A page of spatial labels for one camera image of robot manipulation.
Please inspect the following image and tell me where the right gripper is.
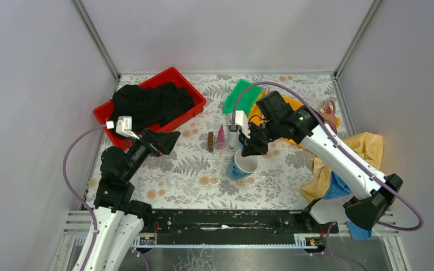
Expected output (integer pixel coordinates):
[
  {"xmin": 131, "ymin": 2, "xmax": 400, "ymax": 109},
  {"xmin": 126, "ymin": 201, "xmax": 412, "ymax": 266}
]
[{"xmin": 238, "ymin": 117, "xmax": 281, "ymax": 156}]

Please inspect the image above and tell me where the white ceramic cup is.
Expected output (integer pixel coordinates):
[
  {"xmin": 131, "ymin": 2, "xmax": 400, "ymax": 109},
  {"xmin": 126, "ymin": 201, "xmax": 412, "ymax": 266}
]
[{"xmin": 226, "ymin": 150, "xmax": 259, "ymax": 181}]

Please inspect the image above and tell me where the white toothpaste tube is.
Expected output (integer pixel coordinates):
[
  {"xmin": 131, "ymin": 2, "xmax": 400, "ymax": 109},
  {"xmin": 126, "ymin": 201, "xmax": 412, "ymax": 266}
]
[{"xmin": 227, "ymin": 113, "xmax": 239, "ymax": 149}]

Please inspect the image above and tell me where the pink toothpaste tube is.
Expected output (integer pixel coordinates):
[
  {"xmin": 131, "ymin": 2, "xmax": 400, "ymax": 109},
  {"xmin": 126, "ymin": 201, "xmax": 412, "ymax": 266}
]
[{"xmin": 217, "ymin": 125, "xmax": 225, "ymax": 149}]

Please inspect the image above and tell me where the clear acrylic toiletry tray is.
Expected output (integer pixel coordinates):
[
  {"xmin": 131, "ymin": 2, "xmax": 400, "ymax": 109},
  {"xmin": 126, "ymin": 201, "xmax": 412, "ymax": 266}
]
[{"xmin": 206, "ymin": 131, "xmax": 249, "ymax": 152}]

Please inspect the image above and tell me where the pink patterned cup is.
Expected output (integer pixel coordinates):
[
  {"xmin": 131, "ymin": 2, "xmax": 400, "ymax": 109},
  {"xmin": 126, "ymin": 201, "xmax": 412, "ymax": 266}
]
[{"xmin": 318, "ymin": 100, "xmax": 338, "ymax": 131}]

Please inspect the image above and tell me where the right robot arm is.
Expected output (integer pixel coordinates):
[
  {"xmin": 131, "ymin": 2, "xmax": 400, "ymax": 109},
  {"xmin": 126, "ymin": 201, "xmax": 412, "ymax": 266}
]
[{"xmin": 238, "ymin": 91, "xmax": 403, "ymax": 233}]

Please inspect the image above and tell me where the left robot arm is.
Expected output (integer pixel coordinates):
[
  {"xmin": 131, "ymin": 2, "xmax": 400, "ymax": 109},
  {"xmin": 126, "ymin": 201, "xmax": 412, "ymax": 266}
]
[{"xmin": 73, "ymin": 128, "xmax": 181, "ymax": 270}]

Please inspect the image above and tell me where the black cloth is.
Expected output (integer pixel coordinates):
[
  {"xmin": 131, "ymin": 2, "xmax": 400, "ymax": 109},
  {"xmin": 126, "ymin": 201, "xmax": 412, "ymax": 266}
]
[{"xmin": 109, "ymin": 82, "xmax": 195, "ymax": 132}]

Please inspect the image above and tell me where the orange bin with toothpastes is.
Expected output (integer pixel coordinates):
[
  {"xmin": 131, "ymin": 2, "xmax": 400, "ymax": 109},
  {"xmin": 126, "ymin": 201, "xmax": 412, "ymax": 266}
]
[{"xmin": 283, "ymin": 96, "xmax": 303, "ymax": 148}]

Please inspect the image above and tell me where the green plastic bin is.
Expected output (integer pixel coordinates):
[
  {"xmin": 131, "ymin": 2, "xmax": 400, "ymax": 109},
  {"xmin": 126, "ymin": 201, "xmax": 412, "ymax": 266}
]
[{"xmin": 222, "ymin": 78, "xmax": 264, "ymax": 115}]

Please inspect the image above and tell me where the red plastic bin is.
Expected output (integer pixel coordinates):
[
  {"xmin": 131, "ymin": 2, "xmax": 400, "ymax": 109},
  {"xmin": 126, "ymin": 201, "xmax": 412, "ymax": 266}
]
[{"xmin": 93, "ymin": 67, "xmax": 206, "ymax": 133}]

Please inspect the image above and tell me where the blue cloth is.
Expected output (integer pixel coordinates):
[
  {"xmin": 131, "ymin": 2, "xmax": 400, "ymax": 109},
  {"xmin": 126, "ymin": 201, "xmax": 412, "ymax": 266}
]
[{"xmin": 322, "ymin": 171, "xmax": 372, "ymax": 241}]

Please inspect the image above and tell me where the yellow cloth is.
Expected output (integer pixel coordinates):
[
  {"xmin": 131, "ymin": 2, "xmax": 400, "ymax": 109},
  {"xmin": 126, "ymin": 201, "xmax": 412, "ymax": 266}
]
[{"xmin": 300, "ymin": 126, "xmax": 385, "ymax": 202}]

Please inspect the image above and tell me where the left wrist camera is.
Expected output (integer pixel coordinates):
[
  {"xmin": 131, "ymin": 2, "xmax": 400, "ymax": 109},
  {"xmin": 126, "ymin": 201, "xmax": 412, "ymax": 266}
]
[{"xmin": 105, "ymin": 116, "xmax": 142, "ymax": 140}]

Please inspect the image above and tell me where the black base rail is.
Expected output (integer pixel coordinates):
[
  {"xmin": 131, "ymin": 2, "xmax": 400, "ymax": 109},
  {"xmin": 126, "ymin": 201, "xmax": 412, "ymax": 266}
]
[{"xmin": 139, "ymin": 209, "xmax": 338, "ymax": 246}]

